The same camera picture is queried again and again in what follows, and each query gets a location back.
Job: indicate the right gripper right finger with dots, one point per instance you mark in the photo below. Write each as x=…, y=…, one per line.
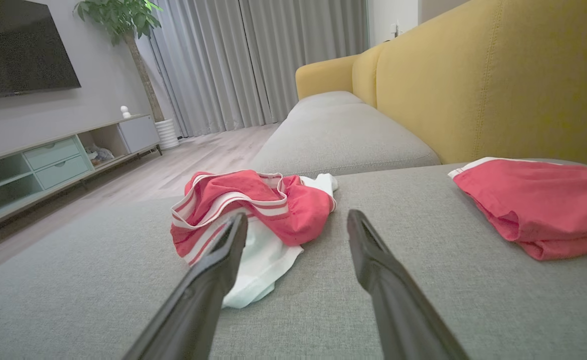
x=398, y=305

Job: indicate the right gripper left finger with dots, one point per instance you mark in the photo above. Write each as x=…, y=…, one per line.
x=198, y=305

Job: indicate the red garment with white trim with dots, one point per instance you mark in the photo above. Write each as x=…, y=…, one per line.
x=298, y=210

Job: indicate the folded red garment, white waistband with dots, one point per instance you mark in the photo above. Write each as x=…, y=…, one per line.
x=538, y=200

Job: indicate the large grey sofa chaise cushion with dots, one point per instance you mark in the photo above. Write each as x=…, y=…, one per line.
x=98, y=280

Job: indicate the white ribbed plant pot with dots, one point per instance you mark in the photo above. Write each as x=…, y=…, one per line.
x=167, y=134

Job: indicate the grey sofa seat cushion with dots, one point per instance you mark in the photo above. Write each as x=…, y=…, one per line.
x=331, y=97
x=343, y=140

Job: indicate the clutter in cabinet shelf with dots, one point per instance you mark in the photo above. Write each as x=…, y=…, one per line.
x=99, y=155

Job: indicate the grey cabinet door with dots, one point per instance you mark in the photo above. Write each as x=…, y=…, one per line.
x=138, y=133

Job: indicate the pale green cabinet drawer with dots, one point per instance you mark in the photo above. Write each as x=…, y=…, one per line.
x=62, y=171
x=51, y=152

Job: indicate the small white figurine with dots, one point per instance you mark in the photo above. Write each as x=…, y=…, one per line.
x=125, y=112

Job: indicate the yellow sofa armrest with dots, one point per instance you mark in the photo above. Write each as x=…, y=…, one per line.
x=323, y=75

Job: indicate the long low tv cabinet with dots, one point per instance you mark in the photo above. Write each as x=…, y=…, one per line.
x=3, y=155

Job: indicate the yellow sofa back cushion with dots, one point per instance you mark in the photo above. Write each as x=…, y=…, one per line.
x=498, y=80

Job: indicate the grey curtain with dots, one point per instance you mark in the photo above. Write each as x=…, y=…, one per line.
x=253, y=60

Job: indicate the green potted tree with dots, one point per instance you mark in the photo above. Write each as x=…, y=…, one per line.
x=118, y=15

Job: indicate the black flat television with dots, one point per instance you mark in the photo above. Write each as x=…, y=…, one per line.
x=13, y=45

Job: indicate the white wall socket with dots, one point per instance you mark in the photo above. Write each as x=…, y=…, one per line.
x=396, y=30

